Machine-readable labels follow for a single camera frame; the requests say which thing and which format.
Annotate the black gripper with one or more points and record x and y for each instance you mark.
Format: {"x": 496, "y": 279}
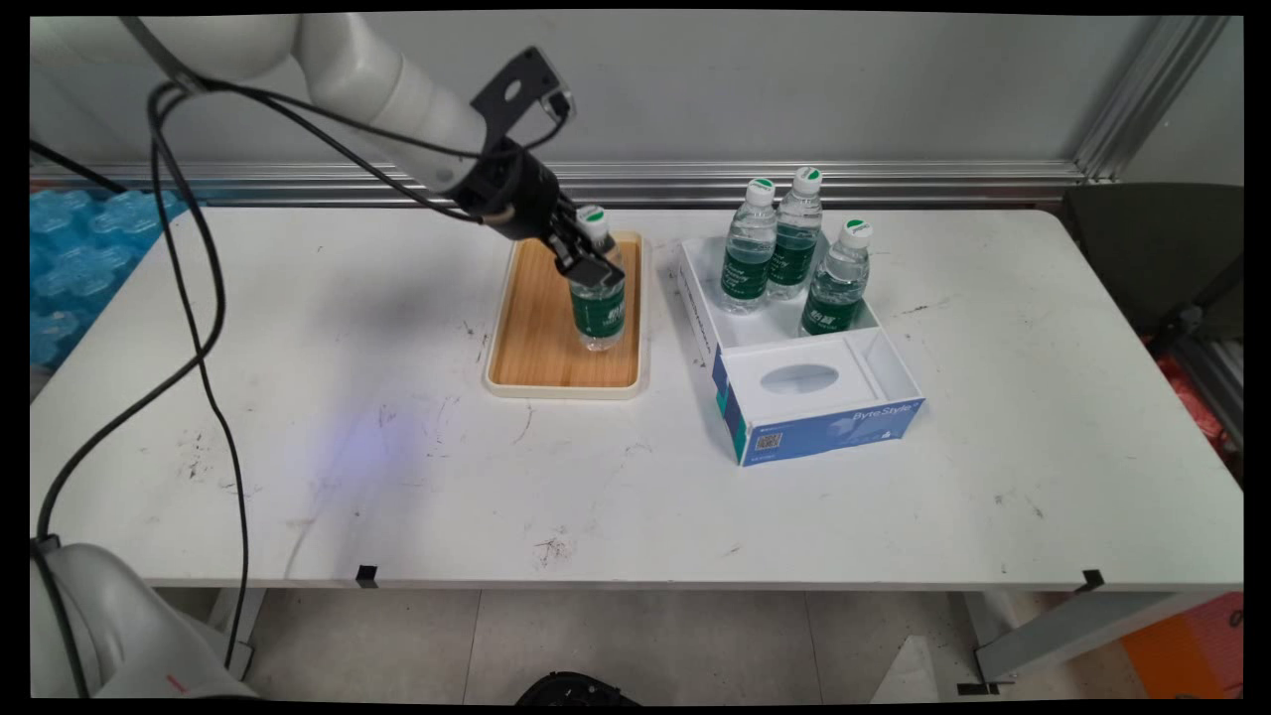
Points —
{"x": 521, "y": 194}

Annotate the water bottle green label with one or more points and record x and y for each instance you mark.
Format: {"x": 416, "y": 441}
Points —
{"x": 747, "y": 268}
{"x": 596, "y": 318}
{"x": 797, "y": 233}
{"x": 834, "y": 298}

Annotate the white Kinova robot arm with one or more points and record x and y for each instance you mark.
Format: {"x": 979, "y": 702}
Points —
{"x": 377, "y": 79}

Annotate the wooden tray cream rim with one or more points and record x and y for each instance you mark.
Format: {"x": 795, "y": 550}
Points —
{"x": 536, "y": 348}

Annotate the white organizer box blue print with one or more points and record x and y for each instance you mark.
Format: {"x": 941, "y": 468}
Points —
{"x": 794, "y": 407}

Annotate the black tape marker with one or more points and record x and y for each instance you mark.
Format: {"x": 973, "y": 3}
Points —
{"x": 1092, "y": 581}
{"x": 366, "y": 576}

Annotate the black round object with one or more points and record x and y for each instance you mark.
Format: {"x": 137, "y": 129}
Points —
{"x": 576, "y": 690}

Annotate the blue wrapped water bottle pack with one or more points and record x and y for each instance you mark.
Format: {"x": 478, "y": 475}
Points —
{"x": 79, "y": 268}

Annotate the white table leg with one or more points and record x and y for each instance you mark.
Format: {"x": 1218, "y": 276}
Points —
{"x": 238, "y": 626}
{"x": 1072, "y": 631}

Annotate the dark chair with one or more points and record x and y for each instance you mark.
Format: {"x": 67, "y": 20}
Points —
{"x": 1142, "y": 248}

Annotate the red patterned bag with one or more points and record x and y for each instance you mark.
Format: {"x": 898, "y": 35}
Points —
{"x": 1197, "y": 407}

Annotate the orange box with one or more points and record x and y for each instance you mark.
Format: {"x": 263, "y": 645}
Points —
{"x": 1187, "y": 650}

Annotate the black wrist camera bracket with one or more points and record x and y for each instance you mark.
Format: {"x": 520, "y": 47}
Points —
{"x": 511, "y": 89}

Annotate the aluminium frame rail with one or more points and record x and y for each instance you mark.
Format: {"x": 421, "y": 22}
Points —
{"x": 794, "y": 182}

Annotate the aluminium frame post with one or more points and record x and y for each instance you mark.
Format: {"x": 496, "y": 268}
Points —
{"x": 1152, "y": 94}

